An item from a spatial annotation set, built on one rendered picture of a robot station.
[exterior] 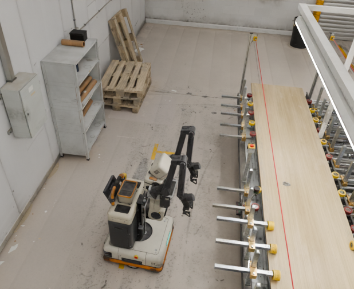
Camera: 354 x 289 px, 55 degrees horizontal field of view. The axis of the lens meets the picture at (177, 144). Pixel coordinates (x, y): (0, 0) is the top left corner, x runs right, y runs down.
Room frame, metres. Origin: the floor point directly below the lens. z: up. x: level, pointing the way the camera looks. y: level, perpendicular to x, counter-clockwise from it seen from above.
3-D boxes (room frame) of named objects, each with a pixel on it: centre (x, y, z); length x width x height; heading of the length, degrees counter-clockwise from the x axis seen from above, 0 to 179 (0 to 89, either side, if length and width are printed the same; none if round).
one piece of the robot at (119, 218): (2.40, 0.45, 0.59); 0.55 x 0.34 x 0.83; 170
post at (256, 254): (1.59, -0.67, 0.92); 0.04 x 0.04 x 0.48; 85
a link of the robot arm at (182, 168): (2.10, -0.06, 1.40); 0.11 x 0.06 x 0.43; 171
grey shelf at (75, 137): (4.31, 1.49, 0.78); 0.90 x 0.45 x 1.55; 175
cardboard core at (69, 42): (4.42, 1.49, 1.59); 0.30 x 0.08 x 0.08; 85
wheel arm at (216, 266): (1.55, -0.61, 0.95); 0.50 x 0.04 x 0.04; 85
